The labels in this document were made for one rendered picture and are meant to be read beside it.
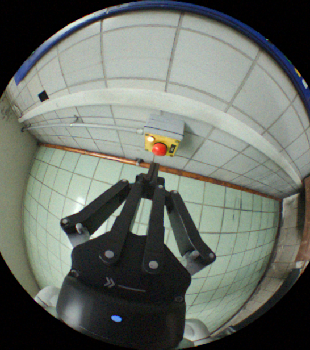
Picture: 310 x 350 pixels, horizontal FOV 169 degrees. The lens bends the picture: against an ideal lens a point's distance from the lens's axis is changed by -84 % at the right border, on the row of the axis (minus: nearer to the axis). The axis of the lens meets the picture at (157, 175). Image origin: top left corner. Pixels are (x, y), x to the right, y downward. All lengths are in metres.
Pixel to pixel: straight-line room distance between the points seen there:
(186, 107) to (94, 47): 0.28
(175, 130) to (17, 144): 1.18
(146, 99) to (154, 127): 0.07
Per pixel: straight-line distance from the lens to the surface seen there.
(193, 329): 0.65
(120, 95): 0.31
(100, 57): 0.31
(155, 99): 0.28
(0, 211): 1.27
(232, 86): 0.28
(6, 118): 1.15
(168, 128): 0.30
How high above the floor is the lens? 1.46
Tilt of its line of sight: 1 degrees down
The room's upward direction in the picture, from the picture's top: 77 degrees counter-clockwise
